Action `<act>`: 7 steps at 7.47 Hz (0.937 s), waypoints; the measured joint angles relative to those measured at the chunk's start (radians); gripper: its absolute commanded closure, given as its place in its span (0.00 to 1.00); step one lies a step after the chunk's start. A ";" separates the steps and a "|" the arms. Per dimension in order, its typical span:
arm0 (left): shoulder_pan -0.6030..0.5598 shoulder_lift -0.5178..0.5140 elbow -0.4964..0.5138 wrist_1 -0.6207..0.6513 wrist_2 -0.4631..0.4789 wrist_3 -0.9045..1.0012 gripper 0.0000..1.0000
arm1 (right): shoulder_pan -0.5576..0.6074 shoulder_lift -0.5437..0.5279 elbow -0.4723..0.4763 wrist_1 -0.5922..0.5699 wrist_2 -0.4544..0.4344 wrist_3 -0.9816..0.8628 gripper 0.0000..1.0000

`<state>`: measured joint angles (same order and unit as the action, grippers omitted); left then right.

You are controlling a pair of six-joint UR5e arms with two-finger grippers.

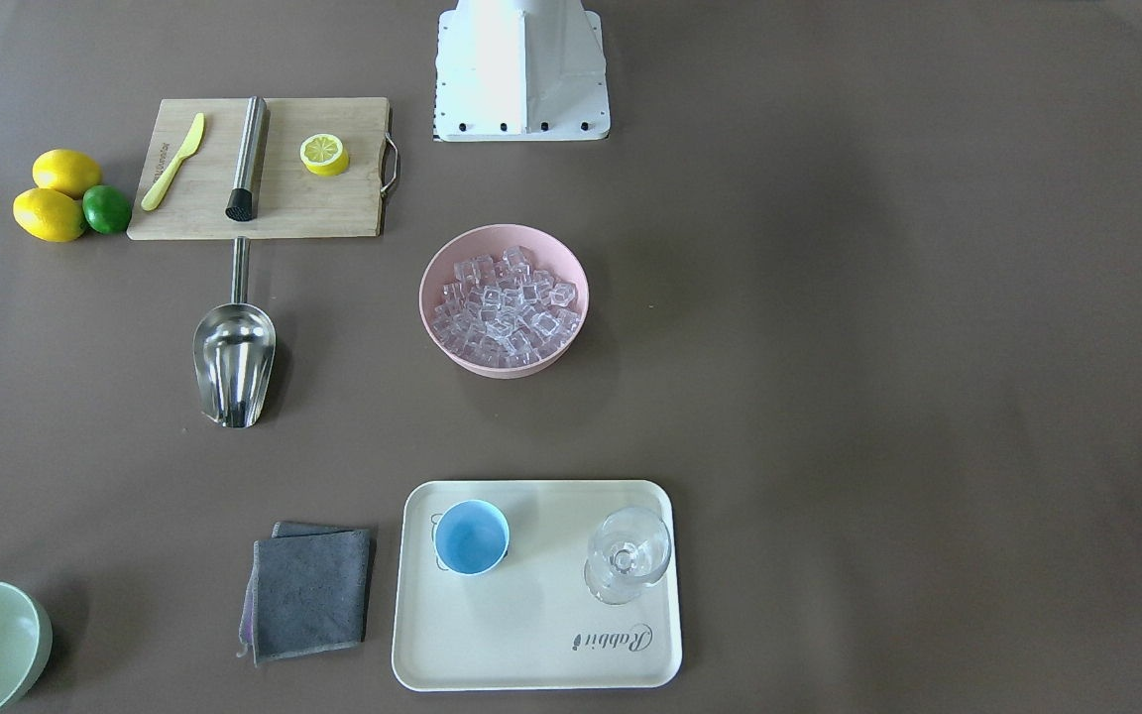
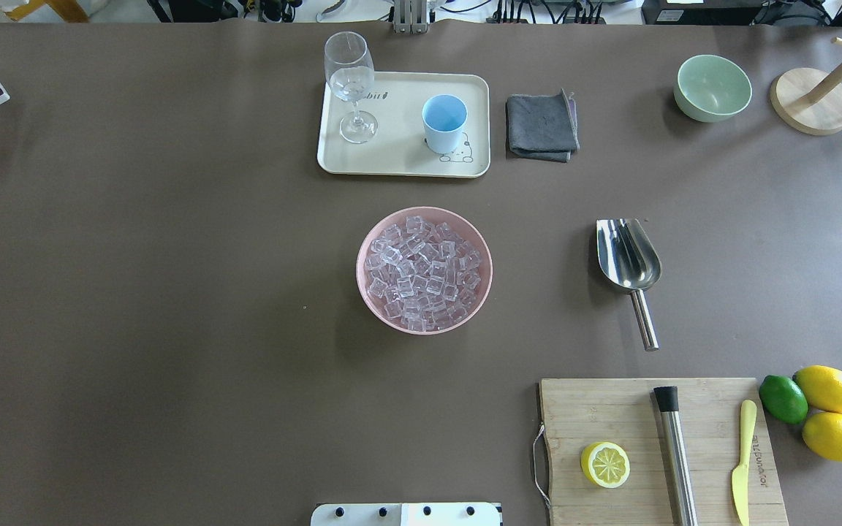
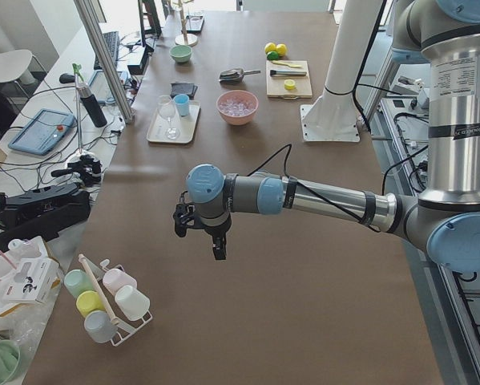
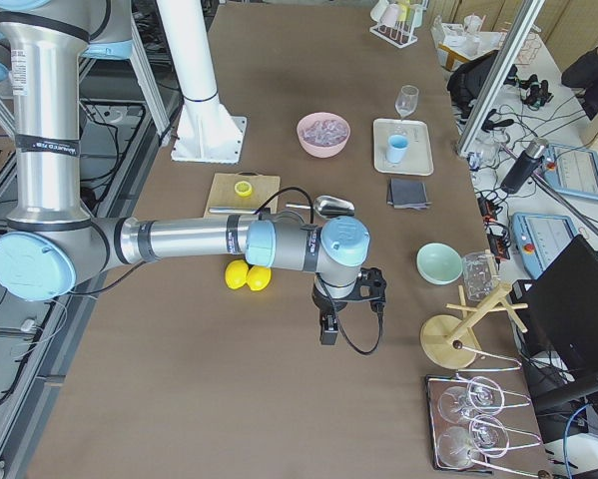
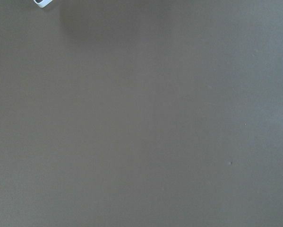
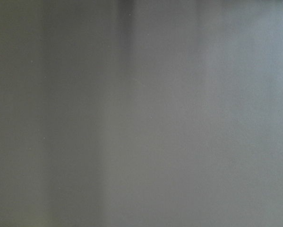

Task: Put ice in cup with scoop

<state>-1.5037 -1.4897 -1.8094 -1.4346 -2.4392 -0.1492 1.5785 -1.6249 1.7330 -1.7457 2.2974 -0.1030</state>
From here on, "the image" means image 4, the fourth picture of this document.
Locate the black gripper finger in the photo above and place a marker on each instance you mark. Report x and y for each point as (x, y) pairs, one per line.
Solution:
(328, 329)

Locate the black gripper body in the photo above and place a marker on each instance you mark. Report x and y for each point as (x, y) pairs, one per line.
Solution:
(324, 303)

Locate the metal ice scoop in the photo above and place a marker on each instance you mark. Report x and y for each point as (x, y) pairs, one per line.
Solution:
(327, 207)

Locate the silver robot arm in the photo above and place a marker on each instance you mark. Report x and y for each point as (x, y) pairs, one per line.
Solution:
(54, 244)

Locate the light blue cup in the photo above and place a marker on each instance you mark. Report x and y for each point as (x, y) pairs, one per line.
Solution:
(397, 145)

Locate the pink bowl of ice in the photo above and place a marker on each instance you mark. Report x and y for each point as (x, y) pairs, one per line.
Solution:
(323, 134)

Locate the mint green bowl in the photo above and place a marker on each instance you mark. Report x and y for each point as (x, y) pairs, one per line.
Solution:
(438, 263)

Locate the yellow lemon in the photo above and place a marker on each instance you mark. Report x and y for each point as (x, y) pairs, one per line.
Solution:
(236, 274)
(258, 277)

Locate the wooden mug tree stand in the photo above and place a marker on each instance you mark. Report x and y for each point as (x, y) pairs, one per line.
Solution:
(450, 342)

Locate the grey folded cloth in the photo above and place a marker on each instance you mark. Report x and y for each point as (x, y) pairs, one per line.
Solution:
(407, 194)

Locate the glass jar on stand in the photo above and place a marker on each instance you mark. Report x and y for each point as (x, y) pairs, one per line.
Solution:
(480, 275)

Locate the cream serving tray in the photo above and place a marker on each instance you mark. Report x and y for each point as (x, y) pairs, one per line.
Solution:
(418, 158)

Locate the wooden cutting board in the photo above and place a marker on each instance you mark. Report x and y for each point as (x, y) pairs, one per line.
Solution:
(223, 194)

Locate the lemon half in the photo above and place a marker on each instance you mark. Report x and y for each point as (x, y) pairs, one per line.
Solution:
(243, 189)

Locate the black glass holder tray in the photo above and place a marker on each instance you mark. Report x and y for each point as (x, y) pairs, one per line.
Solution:
(467, 435)

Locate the blue teach pendant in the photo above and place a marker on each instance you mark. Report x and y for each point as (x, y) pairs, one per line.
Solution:
(540, 239)
(571, 171)

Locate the clear wine glass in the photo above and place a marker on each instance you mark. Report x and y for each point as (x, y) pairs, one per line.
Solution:
(406, 101)

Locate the black computer monitor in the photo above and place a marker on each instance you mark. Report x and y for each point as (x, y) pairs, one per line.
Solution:
(563, 302)

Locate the black water bottle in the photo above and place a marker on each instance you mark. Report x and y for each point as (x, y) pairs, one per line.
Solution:
(525, 165)

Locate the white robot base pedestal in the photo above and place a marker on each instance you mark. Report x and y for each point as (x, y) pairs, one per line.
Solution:
(206, 132)

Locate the white wire cup rack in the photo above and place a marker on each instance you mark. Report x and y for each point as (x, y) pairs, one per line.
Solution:
(396, 21)

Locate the aluminium frame post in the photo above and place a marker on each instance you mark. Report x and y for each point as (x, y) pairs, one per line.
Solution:
(505, 57)

